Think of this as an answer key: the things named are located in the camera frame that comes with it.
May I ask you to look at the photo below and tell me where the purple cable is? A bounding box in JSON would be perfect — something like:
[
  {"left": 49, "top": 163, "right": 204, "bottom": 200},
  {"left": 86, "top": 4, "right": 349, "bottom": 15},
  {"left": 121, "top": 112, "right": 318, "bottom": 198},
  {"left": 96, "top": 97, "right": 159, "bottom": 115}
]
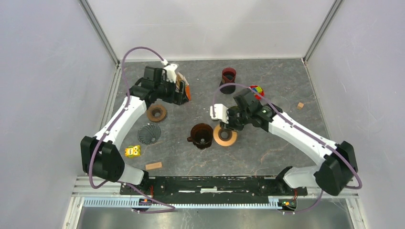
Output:
[
  {"left": 212, "top": 83, "right": 363, "bottom": 215},
  {"left": 88, "top": 46, "right": 176, "bottom": 214}
]

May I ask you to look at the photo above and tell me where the dark red black carafe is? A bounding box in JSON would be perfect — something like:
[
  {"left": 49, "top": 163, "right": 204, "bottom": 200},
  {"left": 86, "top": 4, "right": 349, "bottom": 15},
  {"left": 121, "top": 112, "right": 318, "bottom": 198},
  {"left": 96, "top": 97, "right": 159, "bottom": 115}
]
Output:
[{"left": 219, "top": 67, "right": 236, "bottom": 94}]

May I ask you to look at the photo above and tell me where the orange coffee filter box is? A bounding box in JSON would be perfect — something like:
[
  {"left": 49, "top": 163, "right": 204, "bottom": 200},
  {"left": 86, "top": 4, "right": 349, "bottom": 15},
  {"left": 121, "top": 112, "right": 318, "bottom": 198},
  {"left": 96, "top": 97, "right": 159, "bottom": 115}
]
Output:
[{"left": 176, "top": 72, "right": 189, "bottom": 95}]

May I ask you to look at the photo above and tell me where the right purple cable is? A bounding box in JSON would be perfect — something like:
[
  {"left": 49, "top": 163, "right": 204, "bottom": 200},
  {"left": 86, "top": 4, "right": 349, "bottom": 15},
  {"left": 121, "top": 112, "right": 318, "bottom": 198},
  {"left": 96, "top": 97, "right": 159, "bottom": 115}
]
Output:
[{"left": 212, "top": 83, "right": 363, "bottom": 215}]

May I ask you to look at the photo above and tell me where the brown glass dripper cup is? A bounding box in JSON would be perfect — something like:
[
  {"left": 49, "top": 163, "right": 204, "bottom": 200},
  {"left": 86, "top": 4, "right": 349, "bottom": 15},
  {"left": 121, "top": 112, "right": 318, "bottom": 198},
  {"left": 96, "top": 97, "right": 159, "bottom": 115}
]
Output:
[{"left": 187, "top": 123, "right": 213, "bottom": 149}]

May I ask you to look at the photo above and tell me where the colourful toy block stack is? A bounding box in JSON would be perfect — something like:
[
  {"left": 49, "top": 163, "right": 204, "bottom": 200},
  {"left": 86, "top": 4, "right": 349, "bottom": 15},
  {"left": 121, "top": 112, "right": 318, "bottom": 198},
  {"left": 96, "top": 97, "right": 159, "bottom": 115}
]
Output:
[{"left": 249, "top": 85, "right": 265, "bottom": 100}]

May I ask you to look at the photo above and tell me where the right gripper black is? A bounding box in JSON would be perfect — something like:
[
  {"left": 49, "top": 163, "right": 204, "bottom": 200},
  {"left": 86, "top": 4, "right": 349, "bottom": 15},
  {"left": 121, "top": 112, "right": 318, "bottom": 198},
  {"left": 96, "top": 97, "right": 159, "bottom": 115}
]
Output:
[{"left": 220, "top": 108, "right": 250, "bottom": 133}]

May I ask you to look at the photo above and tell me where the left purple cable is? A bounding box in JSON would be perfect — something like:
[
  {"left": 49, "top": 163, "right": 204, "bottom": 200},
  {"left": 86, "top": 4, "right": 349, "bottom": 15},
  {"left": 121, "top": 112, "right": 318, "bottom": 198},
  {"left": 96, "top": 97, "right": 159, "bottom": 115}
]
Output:
[{"left": 88, "top": 46, "right": 176, "bottom": 214}]

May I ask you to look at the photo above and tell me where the light orange wooden ring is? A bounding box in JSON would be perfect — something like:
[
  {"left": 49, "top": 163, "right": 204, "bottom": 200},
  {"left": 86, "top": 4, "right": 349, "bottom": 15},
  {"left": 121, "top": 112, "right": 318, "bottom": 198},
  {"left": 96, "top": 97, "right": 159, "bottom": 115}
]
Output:
[{"left": 213, "top": 124, "right": 238, "bottom": 147}]

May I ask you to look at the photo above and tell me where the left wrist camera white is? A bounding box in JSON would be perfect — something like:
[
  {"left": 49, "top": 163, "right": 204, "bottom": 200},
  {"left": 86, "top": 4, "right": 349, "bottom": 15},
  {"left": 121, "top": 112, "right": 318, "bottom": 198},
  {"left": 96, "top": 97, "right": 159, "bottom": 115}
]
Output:
[{"left": 163, "top": 63, "right": 178, "bottom": 83}]

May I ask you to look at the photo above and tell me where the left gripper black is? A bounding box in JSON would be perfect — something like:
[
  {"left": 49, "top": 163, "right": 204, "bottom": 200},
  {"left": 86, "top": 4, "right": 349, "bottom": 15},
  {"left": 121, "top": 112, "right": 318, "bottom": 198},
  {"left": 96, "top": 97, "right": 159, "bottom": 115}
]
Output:
[{"left": 154, "top": 76, "right": 188, "bottom": 105}]

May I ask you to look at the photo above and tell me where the small wooden cube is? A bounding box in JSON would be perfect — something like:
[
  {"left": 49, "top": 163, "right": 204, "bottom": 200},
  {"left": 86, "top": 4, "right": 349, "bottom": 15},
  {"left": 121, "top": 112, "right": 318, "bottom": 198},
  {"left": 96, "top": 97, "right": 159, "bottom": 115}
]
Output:
[{"left": 297, "top": 102, "right": 305, "bottom": 110}]

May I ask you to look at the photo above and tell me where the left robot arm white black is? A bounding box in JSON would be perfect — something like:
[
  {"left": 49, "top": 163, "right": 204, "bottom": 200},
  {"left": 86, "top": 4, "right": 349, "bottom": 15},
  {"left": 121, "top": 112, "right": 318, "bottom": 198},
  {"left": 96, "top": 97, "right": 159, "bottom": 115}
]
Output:
[{"left": 80, "top": 63, "right": 190, "bottom": 195}]

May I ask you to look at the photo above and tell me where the flat wooden block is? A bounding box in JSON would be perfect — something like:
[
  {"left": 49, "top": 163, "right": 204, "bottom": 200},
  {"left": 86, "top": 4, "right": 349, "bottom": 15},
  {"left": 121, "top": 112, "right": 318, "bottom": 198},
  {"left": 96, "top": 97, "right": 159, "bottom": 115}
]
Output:
[{"left": 145, "top": 162, "right": 163, "bottom": 171}]

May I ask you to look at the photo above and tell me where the green glass dripper cup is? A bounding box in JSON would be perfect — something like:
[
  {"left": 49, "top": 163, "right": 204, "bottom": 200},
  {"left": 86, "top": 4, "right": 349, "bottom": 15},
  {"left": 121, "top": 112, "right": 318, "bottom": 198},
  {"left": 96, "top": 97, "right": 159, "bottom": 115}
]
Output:
[{"left": 228, "top": 105, "right": 240, "bottom": 112}]

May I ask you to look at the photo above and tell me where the grey ribbed dripper cone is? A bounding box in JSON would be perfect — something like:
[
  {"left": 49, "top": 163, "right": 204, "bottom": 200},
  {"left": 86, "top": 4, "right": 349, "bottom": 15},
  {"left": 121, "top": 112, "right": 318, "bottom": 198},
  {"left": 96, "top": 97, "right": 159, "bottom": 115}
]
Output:
[{"left": 137, "top": 123, "right": 161, "bottom": 145}]

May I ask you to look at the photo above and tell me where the clear glass dripper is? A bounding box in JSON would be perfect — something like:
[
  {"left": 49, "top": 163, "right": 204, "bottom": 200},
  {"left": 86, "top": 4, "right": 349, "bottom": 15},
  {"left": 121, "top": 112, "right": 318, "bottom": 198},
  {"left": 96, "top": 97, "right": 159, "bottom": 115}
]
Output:
[{"left": 270, "top": 96, "right": 291, "bottom": 112}]

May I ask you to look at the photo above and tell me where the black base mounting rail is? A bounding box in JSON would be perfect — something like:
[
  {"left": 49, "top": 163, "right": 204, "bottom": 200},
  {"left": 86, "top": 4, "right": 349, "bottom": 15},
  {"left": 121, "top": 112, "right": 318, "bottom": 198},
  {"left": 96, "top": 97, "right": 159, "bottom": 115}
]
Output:
[{"left": 137, "top": 176, "right": 308, "bottom": 204}]

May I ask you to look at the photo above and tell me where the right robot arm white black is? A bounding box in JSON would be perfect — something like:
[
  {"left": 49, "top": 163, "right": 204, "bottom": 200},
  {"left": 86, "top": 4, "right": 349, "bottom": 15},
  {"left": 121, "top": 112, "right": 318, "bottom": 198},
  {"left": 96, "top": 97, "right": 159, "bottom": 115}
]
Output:
[{"left": 210, "top": 88, "right": 358, "bottom": 196}]

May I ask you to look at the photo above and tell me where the yellow green toy figure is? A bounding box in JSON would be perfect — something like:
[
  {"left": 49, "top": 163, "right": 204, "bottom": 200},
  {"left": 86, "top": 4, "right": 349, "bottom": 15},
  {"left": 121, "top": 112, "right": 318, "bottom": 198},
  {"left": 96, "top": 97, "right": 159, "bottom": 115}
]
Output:
[{"left": 124, "top": 145, "right": 141, "bottom": 158}]

